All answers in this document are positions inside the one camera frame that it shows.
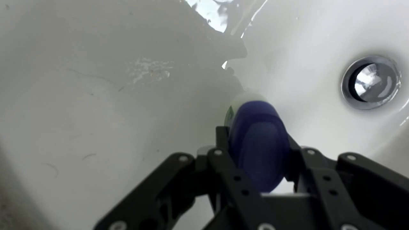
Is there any blue-lidded Vaseline jar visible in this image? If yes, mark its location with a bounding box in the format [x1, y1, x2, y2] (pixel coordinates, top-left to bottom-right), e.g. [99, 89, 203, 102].
[225, 93, 290, 193]

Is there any white oval sink basin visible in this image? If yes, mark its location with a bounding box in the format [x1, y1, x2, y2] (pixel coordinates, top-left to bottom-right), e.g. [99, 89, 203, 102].
[0, 0, 409, 230]

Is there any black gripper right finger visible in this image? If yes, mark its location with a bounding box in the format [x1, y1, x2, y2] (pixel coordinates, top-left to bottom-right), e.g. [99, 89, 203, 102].
[286, 135, 409, 230]

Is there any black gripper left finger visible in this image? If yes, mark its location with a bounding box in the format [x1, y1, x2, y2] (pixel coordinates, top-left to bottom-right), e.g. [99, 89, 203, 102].
[94, 126, 269, 230]

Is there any chrome sink drain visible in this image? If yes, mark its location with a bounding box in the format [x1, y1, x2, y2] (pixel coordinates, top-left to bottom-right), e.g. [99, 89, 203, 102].
[340, 55, 402, 110]

